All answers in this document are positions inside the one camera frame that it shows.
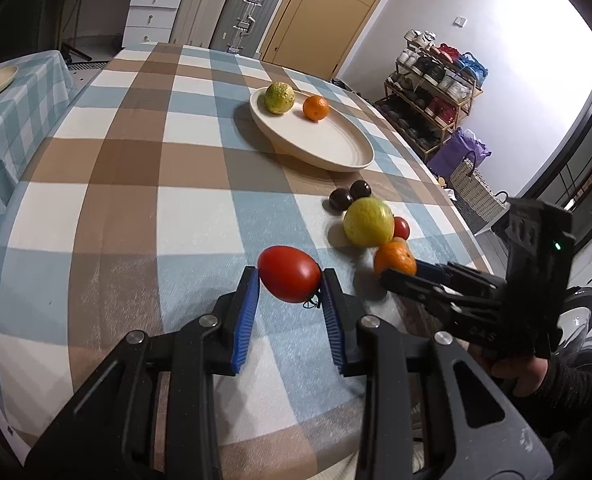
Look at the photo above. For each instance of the woven grey basket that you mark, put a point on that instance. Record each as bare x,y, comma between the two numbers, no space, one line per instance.
476,192

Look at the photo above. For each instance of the white light switch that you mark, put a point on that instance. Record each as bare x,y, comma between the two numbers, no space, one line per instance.
460,21

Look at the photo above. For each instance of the yellow-green guava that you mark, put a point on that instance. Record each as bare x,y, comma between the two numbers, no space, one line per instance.
368,222

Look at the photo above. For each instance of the small brown longan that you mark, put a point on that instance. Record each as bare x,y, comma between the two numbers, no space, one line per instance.
401,240

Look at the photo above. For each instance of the beige suitcase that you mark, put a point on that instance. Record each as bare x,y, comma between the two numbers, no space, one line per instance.
200,5

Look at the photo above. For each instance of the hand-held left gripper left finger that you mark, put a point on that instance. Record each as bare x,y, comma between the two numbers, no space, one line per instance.
246,315

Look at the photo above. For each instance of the small red tomato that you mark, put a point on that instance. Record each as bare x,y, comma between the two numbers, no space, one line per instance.
402,227

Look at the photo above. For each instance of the brown blue checkered tablecloth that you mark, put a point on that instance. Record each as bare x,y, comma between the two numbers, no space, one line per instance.
125,210

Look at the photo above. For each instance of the person's right hand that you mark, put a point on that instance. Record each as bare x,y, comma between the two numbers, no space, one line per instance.
521,375

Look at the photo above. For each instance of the blue bag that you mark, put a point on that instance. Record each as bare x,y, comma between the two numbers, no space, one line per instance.
473,66

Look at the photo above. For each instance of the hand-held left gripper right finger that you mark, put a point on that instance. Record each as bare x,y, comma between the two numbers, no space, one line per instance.
333,325

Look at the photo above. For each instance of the teal checkered tablecloth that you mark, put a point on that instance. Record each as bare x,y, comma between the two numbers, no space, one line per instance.
25,110

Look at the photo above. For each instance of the shoe rack with shoes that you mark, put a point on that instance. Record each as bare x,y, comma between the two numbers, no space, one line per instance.
436,75

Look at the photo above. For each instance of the white drawer desk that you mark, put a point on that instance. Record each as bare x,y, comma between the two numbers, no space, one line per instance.
150,5

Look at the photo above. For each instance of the black tripod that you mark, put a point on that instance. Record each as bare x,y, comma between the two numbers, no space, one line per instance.
73,50

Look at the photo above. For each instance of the purple bag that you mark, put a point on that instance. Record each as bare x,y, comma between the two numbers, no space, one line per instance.
456,155

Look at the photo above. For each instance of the silver suitcase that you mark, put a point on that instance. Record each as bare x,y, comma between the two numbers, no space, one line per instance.
246,15

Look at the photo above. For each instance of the orange mandarin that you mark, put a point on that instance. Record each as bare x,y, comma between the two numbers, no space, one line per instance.
316,108
395,260

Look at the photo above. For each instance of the wooden shoe rack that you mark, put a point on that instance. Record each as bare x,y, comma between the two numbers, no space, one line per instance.
471,91

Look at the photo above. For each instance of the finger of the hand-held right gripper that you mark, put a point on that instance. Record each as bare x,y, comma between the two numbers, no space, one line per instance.
456,272
416,287

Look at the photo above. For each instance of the yellow wooden door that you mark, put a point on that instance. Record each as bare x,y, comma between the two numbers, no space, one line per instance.
336,15

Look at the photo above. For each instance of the rough green citrus fruit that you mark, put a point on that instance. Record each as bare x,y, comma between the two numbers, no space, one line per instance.
279,98

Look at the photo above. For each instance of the cream round plate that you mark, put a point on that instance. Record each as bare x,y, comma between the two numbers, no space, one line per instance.
326,140

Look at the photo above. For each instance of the person's right forearm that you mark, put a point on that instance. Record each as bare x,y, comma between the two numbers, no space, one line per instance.
576,400

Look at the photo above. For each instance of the large red tomato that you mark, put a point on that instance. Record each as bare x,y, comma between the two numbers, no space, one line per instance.
290,274

